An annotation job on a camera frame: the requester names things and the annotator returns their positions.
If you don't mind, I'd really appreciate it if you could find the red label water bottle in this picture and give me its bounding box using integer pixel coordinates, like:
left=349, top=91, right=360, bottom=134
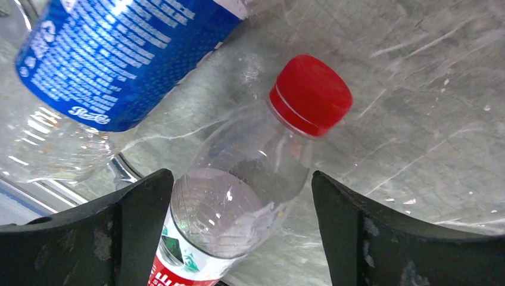
left=148, top=55, right=353, bottom=285

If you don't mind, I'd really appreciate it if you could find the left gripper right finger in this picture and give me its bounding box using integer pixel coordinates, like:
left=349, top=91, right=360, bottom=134
left=311, top=171, right=504, bottom=285

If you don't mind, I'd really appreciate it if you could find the blue cap bottle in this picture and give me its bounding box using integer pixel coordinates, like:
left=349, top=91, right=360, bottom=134
left=1, top=1, right=254, bottom=183

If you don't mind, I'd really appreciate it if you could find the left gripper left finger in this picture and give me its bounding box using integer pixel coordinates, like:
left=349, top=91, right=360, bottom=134
left=1, top=169, right=174, bottom=285

